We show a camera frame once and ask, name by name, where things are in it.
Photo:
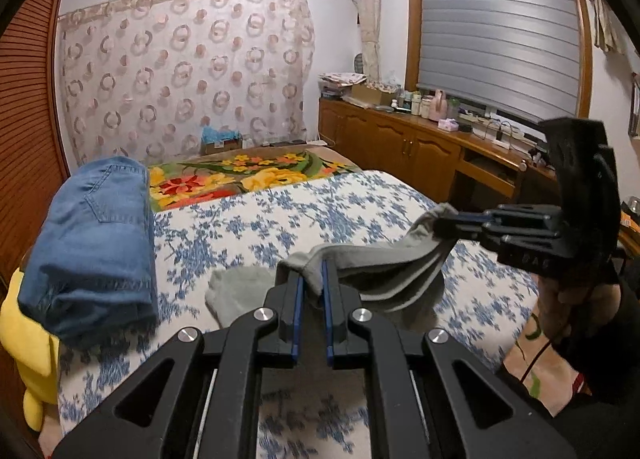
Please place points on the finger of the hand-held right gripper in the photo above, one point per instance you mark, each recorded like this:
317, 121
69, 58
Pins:
467, 235
465, 215

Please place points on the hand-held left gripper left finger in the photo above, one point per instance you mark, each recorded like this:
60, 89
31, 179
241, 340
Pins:
298, 311

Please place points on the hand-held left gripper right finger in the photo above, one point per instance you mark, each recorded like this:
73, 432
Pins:
328, 311

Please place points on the grey sock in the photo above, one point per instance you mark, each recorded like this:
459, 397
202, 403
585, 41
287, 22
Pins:
390, 284

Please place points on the person's right forearm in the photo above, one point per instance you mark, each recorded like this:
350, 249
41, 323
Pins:
617, 339

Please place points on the person's right hand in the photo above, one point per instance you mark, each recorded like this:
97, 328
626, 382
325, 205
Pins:
557, 301

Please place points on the pink tissue box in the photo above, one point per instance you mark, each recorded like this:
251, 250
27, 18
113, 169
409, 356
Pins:
448, 125

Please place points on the blue floral bed sheet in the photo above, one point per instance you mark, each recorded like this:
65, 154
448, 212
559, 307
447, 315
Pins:
300, 219

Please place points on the wooden sideboard cabinet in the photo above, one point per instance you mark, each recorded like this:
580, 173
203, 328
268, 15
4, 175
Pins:
390, 144

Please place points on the row of toiletry bottles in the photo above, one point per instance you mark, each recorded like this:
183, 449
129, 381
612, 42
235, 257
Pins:
425, 106

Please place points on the colourful flower blanket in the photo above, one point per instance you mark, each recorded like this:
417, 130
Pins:
225, 179

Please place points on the open cardboard box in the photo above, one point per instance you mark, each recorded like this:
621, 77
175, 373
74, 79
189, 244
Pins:
370, 95

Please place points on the tied floral curtain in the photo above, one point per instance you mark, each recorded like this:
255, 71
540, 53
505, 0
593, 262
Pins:
369, 14
602, 19

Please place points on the grey window blind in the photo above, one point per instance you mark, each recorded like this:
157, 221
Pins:
495, 34

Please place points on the stack of printed cloths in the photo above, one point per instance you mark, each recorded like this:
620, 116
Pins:
340, 81

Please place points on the small dark fan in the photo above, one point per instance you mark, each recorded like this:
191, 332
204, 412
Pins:
358, 63

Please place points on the cardboard box with blue cloth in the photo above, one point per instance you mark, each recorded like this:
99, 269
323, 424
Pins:
220, 141

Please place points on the folded blue jeans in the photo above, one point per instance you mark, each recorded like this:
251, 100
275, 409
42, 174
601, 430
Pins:
90, 249

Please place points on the circle print curtain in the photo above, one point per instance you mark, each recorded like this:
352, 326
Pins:
190, 69

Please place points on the yellow plush toy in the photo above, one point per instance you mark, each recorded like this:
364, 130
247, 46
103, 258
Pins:
30, 364

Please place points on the brown slatted wardrobe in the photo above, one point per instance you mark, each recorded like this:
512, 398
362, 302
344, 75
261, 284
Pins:
30, 114

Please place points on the framed wall picture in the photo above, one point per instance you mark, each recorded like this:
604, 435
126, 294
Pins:
635, 104

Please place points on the wooden window frame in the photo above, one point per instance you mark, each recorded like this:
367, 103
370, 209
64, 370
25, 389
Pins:
411, 29

